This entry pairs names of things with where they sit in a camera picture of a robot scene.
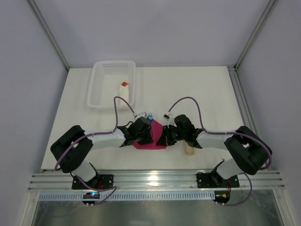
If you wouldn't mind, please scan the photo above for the pink paper napkin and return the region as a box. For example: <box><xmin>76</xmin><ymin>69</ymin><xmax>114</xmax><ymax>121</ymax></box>
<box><xmin>133</xmin><ymin>120</ymin><xmax>167</xmax><ymax>150</ymax></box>

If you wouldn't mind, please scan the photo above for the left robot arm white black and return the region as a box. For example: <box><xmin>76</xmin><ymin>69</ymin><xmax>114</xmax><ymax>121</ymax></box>
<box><xmin>50</xmin><ymin>117</ymin><xmax>153</xmax><ymax>191</ymax></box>

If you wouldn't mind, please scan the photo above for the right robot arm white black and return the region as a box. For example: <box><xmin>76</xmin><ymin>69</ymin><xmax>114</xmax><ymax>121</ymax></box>
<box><xmin>156</xmin><ymin>114</ymin><xmax>272</xmax><ymax>187</ymax></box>

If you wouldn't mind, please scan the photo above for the white rolled napkin bundle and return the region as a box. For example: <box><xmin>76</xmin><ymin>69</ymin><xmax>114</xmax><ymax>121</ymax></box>
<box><xmin>119</xmin><ymin>83</ymin><xmax>130</xmax><ymax>105</ymax></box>

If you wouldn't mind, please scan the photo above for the beige wooden utensil tray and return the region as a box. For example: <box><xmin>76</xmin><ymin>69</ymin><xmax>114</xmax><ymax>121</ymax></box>
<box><xmin>183</xmin><ymin>141</ymin><xmax>195</xmax><ymax>156</ymax></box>

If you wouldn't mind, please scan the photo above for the orange utensil tip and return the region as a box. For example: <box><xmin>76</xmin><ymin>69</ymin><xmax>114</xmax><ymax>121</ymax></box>
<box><xmin>121</xmin><ymin>82</ymin><xmax>128</xmax><ymax>87</ymax></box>

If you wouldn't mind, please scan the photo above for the white plastic basket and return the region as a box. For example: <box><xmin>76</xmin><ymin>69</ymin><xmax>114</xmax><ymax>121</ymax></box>
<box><xmin>87</xmin><ymin>60</ymin><xmax>136</xmax><ymax>110</ymax></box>

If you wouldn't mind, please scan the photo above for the right controller board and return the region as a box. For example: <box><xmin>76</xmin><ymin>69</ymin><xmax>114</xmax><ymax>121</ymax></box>
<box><xmin>213</xmin><ymin>191</ymin><xmax>230</xmax><ymax>206</ymax></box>

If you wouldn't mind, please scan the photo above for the controller board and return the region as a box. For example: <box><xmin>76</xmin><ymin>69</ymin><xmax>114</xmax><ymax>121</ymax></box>
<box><xmin>213</xmin><ymin>191</ymin><xmax>230</xmax><ymax>206</ymax></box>
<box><xmin>82</xmin><ymin>192</ymin><xmax>103</xmax><ymax>207</ymax></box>

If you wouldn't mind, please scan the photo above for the left controller board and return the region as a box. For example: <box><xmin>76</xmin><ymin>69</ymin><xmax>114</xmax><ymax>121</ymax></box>
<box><xmin>82</xmin><ymin>192</ymin><xmax>103</xmax><ymax>207</ymax></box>

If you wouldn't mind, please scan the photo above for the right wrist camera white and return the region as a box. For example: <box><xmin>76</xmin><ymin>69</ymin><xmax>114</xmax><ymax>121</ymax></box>
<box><xmin>163</xmin><ymin>112</ymin><xmax>173</xmax><ymax>126</ymax></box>

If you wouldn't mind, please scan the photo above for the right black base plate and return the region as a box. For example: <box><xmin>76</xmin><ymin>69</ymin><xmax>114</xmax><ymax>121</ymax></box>
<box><xmin>196</xmin><ymin>172</ymin><xmax>240</xmax><ymax>188</ymax></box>

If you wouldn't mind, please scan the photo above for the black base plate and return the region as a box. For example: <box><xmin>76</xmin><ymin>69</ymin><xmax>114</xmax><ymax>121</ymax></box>
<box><xmin>196</xmin><ymin>172</ymin><xmax>240</xmax><ymax>188</ymax></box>
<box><xmin>71</xmin><ymin>174</ymin><xmax>114</xmax><ymax>190</ymax></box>

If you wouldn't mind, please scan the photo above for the white slotted cable duct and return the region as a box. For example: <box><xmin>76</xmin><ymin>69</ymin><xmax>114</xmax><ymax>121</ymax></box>
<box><xmin>38</xmin><ymin>190</ymin><xmax>214</xmax><ymax>201</ymax></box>

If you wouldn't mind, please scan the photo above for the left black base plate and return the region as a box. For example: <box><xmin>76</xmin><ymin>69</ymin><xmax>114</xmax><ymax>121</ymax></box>
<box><xmin>71</xmin><ymin>174</ymin><xmax>114</xmax><ymax>190</ymax></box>

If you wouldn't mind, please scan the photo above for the right aluminium side rail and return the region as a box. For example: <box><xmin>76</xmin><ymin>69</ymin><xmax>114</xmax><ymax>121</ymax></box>
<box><xmin>226</xmin><ymin>65</ymin><xmax>269</xmax><ymax>170</ymax></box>

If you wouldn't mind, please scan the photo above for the aluminium front rail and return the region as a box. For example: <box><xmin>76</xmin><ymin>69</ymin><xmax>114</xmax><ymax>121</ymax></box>
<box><xmin>28</xmin><ymin>169</ymin><xmax>285</xmax><ymax>192</ymax></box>

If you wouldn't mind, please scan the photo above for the right aluminium frame post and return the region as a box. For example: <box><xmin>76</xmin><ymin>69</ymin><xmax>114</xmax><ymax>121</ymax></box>
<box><xmin>234</xmin><ymin>0</ymin><xmax>278</xmax><ymax>71</ymax></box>

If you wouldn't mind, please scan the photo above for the aluminium frame post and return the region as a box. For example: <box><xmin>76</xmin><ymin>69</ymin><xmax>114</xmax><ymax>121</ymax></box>
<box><xmin>234</xmin><ymin>0</ymin><xmax>278</xmax><ymax>71</ymax></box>
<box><xmin>26</xmin><ymin>0</ymin><xmax>70</xmax><ymax>71</ymax></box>

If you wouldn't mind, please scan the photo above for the left aluminium frame post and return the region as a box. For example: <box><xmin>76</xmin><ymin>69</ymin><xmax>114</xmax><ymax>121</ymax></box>
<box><xmin>26</xmin><ymin>0</ymin><xmax>70</xmax><ymax>71</ymax></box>

